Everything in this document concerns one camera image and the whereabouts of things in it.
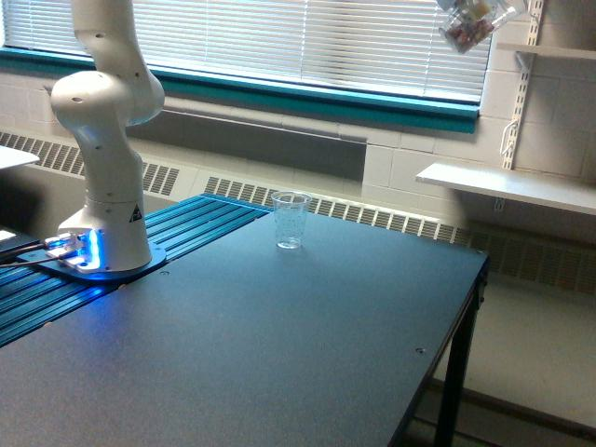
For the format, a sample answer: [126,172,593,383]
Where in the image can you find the white wall shelf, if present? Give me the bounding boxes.
[497,43,596,61]
[415,162,595,215]

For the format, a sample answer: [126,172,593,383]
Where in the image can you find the colourful candies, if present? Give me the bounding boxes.
[444,0,494,47]

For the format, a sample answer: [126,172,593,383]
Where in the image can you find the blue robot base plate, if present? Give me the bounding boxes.
[35,243,167,284]

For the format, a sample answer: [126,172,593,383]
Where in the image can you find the white desk corner left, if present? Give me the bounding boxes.
[0,145,39,169]

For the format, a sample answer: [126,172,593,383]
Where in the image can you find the white shelf rail bracket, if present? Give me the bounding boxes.
[500,0,545,170]

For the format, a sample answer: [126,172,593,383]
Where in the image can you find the black table leg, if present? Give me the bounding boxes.
[433,280,481,447]

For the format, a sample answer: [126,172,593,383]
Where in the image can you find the white window blinds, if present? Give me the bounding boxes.
[1,1,490,104]

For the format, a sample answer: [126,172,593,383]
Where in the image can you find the black cables at base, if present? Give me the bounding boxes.
[0,239,55,269]

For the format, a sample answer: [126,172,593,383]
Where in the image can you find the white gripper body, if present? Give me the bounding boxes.
[487,0,529,27]

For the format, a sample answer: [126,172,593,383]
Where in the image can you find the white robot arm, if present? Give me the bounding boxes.
[47,1,166,280]

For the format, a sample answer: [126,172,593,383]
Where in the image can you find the lower white wall shelf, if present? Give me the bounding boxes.
[415,162,595,215]

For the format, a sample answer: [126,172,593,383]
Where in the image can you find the baseboard radiator grille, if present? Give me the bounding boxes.
[0,130,596,294]

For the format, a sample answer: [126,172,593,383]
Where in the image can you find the clear plastic cup on table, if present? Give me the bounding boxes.
[271,191,312,250]

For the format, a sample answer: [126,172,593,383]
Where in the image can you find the blue slotted aluminium table section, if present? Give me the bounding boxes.
[1,195,270,345]

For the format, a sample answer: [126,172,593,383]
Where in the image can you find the clear plastic cup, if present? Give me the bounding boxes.
[436,0,502,55]
[271,191,312,250]

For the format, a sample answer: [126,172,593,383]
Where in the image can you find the upper white wall shelf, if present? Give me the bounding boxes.
[497,43,596,61]

